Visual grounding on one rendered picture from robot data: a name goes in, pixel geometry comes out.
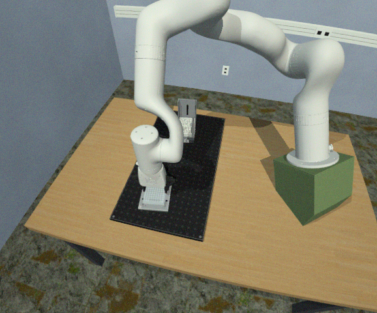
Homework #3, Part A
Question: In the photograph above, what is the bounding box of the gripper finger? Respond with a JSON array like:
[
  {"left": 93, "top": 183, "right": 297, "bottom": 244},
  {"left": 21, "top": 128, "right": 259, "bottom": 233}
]
[
  {"left": 132, "top": 174, "right": 146, "bottom": 192},
  {"left": 164, "top": 175, "right": 175, "bottom": 194}
]

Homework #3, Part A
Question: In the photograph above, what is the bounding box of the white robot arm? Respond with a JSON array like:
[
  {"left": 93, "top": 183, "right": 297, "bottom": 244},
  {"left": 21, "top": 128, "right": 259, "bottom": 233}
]
[{"left": 130, "top": 0, "right": 344, "bottom": 174}]

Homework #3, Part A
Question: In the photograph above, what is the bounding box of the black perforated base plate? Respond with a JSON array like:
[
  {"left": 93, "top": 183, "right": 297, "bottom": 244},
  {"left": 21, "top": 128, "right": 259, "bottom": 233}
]
[{"left": 110, "top": 114, "right": 225, "bottom": 242}]

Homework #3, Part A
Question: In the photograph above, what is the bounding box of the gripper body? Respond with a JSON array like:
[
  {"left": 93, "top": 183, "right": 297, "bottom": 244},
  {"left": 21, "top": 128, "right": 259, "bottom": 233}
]
[{"left": 138, "top": 164, "right": 166, "bottom": 188}]

